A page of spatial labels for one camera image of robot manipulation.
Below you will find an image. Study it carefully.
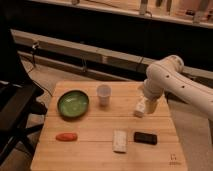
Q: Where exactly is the white ceramic cup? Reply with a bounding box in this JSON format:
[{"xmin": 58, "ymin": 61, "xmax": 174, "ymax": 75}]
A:
[{"xmin": 97, "ymin": 84, "xmax": 111, "ymax": 106}]

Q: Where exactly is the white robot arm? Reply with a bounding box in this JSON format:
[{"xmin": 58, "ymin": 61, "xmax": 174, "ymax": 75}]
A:
[{"xmin": 143, "ymin": 55, "xmax": 213, "ymax": 121}]

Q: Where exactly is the green ceramic bowl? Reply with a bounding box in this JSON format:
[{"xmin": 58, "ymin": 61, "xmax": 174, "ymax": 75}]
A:
[{"xmin": 57, "ymin": 90, "xmax": 89, "ymax": 118}]

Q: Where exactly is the white small bottle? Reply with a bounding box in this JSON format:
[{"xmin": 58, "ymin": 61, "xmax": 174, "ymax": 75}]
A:
[{"xmin": 134, "ymin": 97, "xmax": 146, "ymax": 117}]

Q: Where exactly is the black rectangular box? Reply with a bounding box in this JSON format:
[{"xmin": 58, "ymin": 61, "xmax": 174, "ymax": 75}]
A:
[{"xmin": 134, "ymin": 132, "xmax": 157, "ymax": 145}]

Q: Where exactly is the white sponge block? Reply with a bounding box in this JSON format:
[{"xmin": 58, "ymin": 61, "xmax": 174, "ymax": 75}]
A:
[{"xmin": 112, "ymin": 130, "xmax": 127, "ymax": 153}]

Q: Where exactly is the orange carrot toy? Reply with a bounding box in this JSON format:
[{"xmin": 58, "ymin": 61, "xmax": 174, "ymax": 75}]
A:
[{"xmin": 55, "ymin": 133, "xmax": 78, "ymax": 141}]

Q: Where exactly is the black chair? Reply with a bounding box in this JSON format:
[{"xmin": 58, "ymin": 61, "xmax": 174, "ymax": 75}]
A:
[{"xmin": 0, "ymin": 19, "xmax": 47, "ymax": 166}]

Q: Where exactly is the black cable on floor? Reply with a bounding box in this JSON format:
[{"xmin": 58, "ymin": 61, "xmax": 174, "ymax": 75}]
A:
[{"xmin": 19, "ymin": 41, "xmax": 54, "ymax": 98}]

